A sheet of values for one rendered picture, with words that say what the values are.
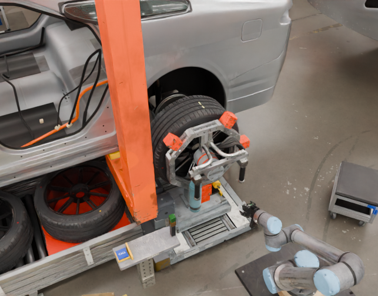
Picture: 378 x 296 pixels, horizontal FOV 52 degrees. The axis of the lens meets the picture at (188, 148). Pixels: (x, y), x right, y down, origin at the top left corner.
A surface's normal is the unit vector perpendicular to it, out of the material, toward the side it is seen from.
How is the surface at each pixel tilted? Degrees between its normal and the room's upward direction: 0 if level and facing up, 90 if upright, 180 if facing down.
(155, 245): 0
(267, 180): 0
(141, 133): 90
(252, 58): 90
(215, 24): 81
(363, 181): 0
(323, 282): 84
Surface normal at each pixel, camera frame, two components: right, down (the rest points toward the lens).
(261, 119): 0.00, -0.73
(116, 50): 0.45, 0.61
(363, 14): -0.78, 0.45
